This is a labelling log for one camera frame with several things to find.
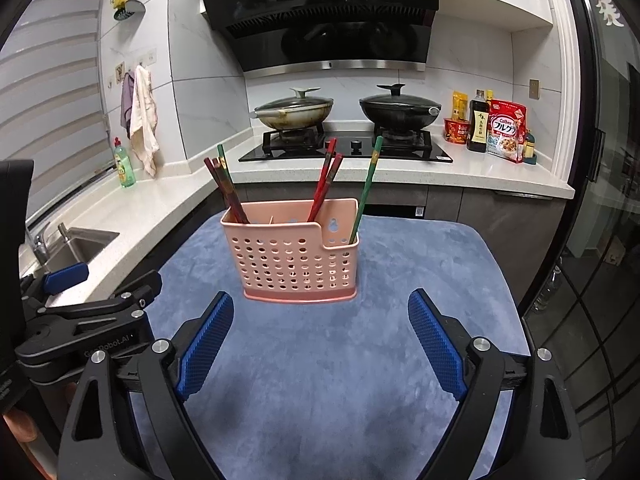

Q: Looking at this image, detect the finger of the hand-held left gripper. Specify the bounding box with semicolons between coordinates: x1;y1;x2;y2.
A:
22;270;164;333
20;261;91;311

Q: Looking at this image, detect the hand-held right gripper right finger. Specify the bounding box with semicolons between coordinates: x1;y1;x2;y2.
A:
407;287;587;480

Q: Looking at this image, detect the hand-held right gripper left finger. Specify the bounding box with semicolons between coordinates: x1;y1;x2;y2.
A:
56;290;236;480

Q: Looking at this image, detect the pink perforated utensil holder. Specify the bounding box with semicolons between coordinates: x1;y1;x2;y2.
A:
221;198;361;304

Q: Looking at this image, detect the dark red chopstick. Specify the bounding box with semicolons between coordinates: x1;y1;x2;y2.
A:
203;158;243;224
212;158;247;224

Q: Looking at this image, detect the person's left hand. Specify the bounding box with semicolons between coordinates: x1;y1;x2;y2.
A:
0;380;81;466

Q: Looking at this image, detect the steel sink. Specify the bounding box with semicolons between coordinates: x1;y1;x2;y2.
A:
30;227;121;281

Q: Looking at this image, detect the steel faucet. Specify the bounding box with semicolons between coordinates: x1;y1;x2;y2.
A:
25;222;71;261

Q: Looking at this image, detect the blue plush mat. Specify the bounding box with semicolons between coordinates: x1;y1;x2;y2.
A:
127;210;531;480

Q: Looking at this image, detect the green dish soap bottle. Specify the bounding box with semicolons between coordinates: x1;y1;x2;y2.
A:
113;136;137;189

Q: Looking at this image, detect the grey base cabinet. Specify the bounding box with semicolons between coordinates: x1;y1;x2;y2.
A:
205;182;566;311

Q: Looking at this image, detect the white window blind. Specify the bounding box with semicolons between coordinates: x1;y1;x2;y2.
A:
0;0;108;221

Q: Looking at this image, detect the white towel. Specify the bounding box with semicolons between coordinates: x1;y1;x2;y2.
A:
129;65;161;177

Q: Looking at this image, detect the purple cloth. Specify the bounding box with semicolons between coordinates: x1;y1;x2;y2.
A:
120;72;137;128

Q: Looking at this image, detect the black gas stove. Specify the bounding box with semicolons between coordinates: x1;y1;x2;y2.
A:
238;127;454;163

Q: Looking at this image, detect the red instant noodle cup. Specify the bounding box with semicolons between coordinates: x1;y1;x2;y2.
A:
444;117;471;145

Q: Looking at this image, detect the dark soy sauce bottle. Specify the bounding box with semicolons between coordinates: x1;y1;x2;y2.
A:
466;89;490;153

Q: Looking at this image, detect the red cereal bag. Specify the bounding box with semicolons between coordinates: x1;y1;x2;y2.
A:
486;99;528;163

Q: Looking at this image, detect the dark glass door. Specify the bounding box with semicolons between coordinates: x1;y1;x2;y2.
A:
565;0;640;411

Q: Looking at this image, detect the black wok with lid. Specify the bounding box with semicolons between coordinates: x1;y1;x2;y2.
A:
359;83;443;131

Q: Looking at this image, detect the beige wok with lid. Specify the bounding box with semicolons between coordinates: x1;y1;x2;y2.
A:
250;87;335;131

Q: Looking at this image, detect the black range hood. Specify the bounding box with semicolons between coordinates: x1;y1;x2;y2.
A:
199;0;445;80

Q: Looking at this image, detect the white paper tree decoration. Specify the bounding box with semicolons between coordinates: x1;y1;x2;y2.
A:
595;0;626;28

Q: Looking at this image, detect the row of wall hooks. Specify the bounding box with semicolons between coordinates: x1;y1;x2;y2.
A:
114;47;157;83

